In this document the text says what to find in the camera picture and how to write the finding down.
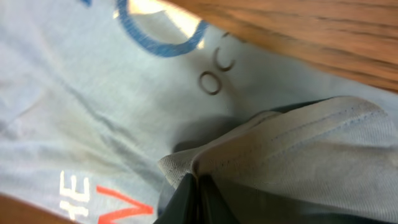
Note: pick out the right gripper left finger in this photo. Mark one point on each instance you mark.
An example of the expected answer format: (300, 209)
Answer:
(178, 206)

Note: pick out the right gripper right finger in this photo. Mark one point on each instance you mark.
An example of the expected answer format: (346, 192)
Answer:
(213, 208)

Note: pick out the light blue printed t-shirt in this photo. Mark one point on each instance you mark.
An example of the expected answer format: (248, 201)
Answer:
(104, 110)

